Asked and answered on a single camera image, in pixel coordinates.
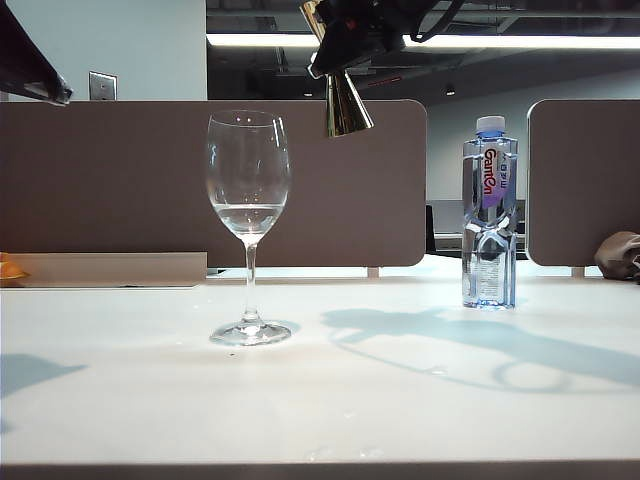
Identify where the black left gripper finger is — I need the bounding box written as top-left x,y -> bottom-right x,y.
0,3 -> 75,100
0,79 -> 67,107

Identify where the long ceiling light strip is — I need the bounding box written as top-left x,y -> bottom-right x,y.
205,32 -> 640,51

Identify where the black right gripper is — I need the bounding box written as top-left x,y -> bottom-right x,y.
306,0 -> 451,80

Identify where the silver wall switch plate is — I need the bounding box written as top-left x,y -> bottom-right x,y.
88,71 -> 119,103

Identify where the gold double cone jigger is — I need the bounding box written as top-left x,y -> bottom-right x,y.
298,0 -> 375,139

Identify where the orange round object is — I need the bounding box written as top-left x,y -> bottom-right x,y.
0,252 -> 29,287

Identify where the clear wine glass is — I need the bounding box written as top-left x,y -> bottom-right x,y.
205,110 -> 295,348

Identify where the brown desk partition panel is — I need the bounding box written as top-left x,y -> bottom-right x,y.
0,99 -> 428,269
525,98 -> 640,268

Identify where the beige flat box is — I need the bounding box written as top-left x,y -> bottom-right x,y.
0,251 -> 209,290

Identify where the clear plastic water bottle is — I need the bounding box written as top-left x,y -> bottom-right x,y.
460,116 -> 519,310

